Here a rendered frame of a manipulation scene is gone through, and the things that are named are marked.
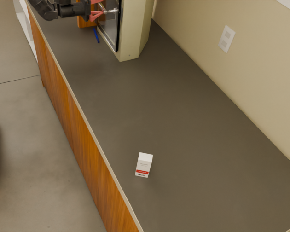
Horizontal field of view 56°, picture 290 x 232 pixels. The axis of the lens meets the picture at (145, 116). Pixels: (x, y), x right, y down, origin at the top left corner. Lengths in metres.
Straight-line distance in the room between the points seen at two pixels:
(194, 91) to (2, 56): 2.26
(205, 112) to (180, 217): 0.53
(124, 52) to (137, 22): 0.17
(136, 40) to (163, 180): 0.74
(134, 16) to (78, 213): 1.30
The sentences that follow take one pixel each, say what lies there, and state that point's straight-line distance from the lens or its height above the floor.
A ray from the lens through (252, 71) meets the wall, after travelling 1.33.
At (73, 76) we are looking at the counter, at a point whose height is 0.94.
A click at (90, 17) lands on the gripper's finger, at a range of 1.36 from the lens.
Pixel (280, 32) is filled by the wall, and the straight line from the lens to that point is 1.22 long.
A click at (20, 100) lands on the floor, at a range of 2.65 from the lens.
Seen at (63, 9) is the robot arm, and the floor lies 1.22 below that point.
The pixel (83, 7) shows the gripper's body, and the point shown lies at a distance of 1.34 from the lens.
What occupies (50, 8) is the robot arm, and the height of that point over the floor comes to 1.23.
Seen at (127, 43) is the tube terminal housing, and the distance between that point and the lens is 1.42.
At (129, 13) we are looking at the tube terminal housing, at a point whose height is 1.21.
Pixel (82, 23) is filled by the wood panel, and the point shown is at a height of 0.97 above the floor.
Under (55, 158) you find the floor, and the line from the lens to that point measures 2.20.
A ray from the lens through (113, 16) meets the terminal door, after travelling 1.39.
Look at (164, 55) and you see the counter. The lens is 1.57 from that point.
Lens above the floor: 1.83
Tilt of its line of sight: 48 degrees down
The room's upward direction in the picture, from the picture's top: 11 degrees clockwise
